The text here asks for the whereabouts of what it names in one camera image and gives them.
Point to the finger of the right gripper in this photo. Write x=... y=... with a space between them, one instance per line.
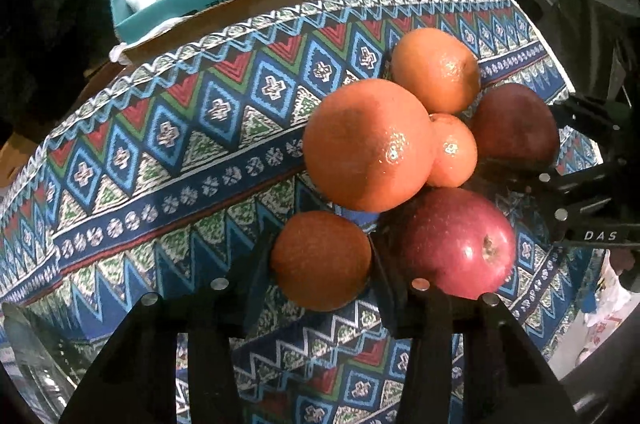
x=609 y=190
x=596 y=118

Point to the red apple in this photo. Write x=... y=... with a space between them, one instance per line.
x=454 y=238
x=513 y=124

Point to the clear glass bowl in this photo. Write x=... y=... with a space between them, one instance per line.
x=35 y=353

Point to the large orange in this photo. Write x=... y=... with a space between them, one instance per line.
x=369 y=146
x=437 y=68

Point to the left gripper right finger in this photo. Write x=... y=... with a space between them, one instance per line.
x=505 y=377

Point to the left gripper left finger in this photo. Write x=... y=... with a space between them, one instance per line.
x=133 y=379

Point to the small orange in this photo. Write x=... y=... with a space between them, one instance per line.
x=321 y=261
x=455 y=152

